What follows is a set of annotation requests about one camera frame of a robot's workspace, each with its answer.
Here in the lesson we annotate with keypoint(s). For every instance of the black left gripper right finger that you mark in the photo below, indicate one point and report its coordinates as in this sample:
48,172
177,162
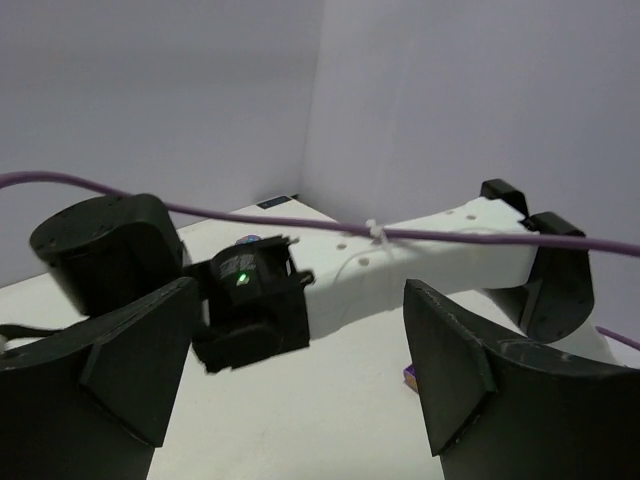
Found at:
498,405

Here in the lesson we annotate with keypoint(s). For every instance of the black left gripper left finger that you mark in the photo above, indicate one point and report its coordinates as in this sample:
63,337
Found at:
94,400

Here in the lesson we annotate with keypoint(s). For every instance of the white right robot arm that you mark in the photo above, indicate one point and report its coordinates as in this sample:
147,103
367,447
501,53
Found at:
272,295

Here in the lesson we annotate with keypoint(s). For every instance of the purple lego brick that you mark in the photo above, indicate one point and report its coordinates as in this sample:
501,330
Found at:
410,378

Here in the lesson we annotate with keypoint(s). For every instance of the right blue table label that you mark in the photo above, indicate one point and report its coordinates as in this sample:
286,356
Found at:
273,202

